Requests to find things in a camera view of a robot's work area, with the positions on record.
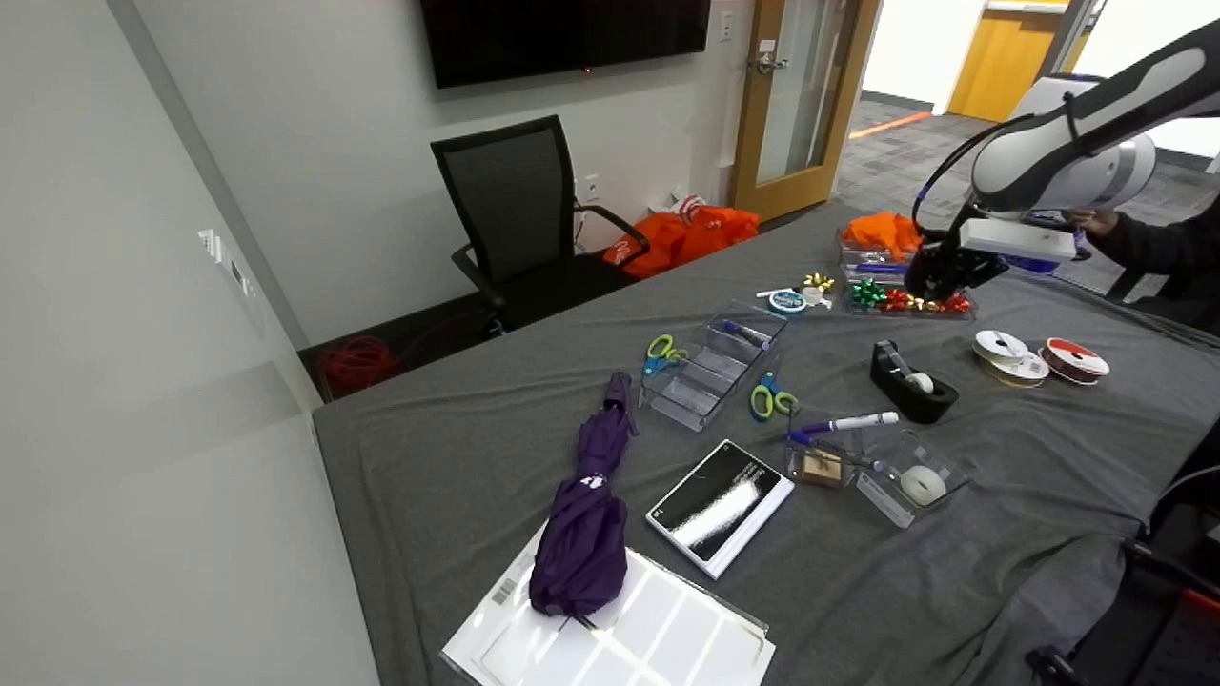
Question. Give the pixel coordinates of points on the person hand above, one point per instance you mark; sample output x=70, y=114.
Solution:
x=1099, y=221

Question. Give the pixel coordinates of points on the green gift bow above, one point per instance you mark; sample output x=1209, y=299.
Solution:
x=867, y=295

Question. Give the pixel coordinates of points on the orange tissue paper bundle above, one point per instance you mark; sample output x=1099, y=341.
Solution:
x=882, y=234

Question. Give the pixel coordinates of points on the yellow wooden cabinet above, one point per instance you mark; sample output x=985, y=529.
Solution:
x=1013, y=64

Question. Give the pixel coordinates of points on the black mesh office chair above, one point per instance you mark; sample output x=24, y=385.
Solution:
x=519, y=210

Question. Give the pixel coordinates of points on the orange and white ribbon spool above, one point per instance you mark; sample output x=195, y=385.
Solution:
x=1075, y=360

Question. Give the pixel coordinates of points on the white wall outlet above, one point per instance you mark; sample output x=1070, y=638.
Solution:
x=592, y=184

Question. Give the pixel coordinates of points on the small clear plastic box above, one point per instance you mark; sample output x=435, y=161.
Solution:
x=822, y=465
x=916, y=487

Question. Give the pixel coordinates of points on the light blue ribbon spool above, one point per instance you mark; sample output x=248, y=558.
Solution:
x=784, y=303

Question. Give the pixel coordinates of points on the grey tablecloth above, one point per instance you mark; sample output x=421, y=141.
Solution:
x=966, y=548

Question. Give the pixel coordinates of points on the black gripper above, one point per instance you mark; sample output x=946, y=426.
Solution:
x=982, y=264

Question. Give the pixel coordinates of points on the orange bag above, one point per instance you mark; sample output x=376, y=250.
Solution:
x=688, y=234

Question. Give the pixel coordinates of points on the black sleeved person forearm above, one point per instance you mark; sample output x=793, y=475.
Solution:
x=1169, y=243

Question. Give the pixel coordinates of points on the clear box of gift bows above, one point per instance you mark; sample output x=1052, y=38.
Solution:
x=880, y=303

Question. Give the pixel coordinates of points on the black wall television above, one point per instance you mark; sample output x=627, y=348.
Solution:
x=564, y=36

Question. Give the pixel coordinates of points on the red gift bow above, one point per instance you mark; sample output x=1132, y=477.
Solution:
x=956, y=305
x=896, y=303

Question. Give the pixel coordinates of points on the white and blue pen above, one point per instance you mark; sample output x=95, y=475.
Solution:
x=843, y=426

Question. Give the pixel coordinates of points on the wooden glass door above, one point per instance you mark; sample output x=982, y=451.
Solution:
x=801, y=101

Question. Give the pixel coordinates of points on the yellow gift bow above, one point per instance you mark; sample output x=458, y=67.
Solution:
x=822, y=287

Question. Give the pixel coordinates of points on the white wall thermostat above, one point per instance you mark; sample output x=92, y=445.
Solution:
x=211, y=245

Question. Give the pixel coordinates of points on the black tape dispenser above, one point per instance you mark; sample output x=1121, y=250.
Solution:
x=914, y=383

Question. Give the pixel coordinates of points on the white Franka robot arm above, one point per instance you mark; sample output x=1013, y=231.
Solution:
x=1082, y=156

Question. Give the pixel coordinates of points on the white label sheet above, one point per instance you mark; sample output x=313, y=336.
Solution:
x=662, y=643

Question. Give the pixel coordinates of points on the black and white tablet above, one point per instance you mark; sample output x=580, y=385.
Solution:
x=718, y=506

